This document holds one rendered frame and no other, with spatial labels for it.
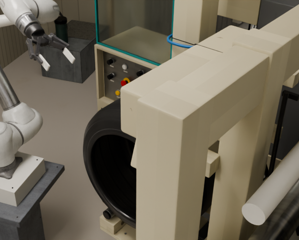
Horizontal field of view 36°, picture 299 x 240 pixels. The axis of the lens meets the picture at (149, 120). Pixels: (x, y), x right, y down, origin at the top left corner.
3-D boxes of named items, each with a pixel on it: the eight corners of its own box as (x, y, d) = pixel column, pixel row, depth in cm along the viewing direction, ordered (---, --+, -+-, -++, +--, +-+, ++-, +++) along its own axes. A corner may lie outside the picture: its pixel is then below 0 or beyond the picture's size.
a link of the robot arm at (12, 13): (20, 10, 191) (43, 10, 201) (-1, -15, 195) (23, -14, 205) (10, 30, 196) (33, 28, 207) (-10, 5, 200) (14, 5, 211)
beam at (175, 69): (224, 61, 175) (229, 23, 166) (287, 81, 162) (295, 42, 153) (118, 131, 134) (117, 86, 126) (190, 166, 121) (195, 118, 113)
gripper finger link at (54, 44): (40, 43, 196) (40, 41, 197) (65, 53, 200) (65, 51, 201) (42, 36, 194) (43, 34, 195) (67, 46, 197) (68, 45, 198)
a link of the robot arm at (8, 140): (-22, 161, 250) (-27, 128, 237) (2, 144, 263) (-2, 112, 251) (1, 172, 244) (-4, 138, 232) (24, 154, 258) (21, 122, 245)
